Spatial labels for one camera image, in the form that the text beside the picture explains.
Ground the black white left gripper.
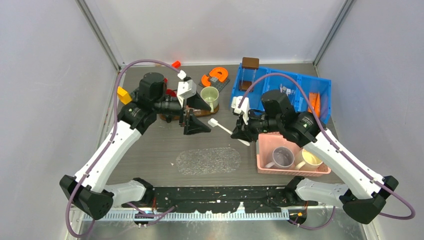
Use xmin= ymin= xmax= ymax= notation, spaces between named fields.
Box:
xmin=153 ymin=91 xmax=212 ymax=135

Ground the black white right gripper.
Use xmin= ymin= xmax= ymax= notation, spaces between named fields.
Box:
xmin=231 ymin=107 xmax=282 ymax=142

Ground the light green mug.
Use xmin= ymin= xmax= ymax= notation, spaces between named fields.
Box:
xmin=200 ymin=86 xmax=220 ymax=113

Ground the lilac translucent mug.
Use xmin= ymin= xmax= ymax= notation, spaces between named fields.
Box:
xmin=265 ymin=146 xmax=295 ymax=170

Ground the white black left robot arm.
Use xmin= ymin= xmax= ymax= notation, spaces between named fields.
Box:
xmin=59 ymin=72 xmax=213 ymax=220

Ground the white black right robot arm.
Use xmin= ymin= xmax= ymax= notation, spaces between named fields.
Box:
xmin=230 ymin=90 xmax=399 ymax=224

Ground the brown oval wooden tray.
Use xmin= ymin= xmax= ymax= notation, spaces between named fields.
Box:
xmin=159 ymin=105 xmax=220 ymax=123

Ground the pink plastic basket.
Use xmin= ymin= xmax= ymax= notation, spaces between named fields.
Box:
xmin=256 ymin=132 xmax=332 ymax=177

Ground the grey baseplate with orange track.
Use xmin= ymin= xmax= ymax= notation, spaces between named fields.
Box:
xmin=199 ymin=67 xmax=230 ymax=92

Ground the small red block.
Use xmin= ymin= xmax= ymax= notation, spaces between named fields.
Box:
xmin=171 ymin=60 xmax=181 ymax=69

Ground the clear holder with brown lid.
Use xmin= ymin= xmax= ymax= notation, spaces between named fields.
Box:
xmin=238 ymin=57 xmax=260 ymax=92

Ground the cream yellow mug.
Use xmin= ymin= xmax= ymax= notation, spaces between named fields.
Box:
xmin=294 ymin=149 xmax=323 ymax=171

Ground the yellow toy block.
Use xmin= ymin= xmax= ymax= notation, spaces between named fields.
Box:
xmin=116 ymin=86 xmax=132 ymax=105

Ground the blue plastic organizer bin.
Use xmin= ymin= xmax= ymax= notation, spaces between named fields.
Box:
xmin=230 ymin=66 xmax=332 ymax=124

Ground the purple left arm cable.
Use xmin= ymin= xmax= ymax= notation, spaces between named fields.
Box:
xmin=64 ymin=59 xmax=186 ymax=239

